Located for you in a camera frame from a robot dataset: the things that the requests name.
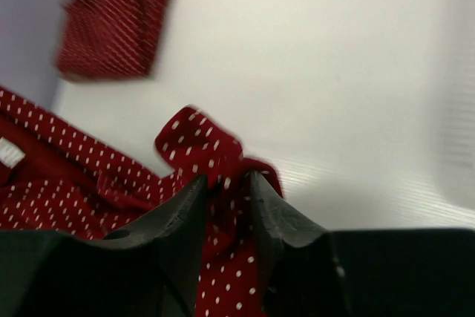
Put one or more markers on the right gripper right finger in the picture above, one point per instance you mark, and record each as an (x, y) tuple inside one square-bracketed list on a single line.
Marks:
[(306, 270)]

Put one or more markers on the red polka dot skirt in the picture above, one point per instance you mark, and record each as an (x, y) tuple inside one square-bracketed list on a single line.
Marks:
[(64, 179), (110, 39)]

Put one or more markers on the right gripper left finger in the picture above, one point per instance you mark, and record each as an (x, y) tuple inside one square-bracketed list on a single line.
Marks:
[(148, 267)]

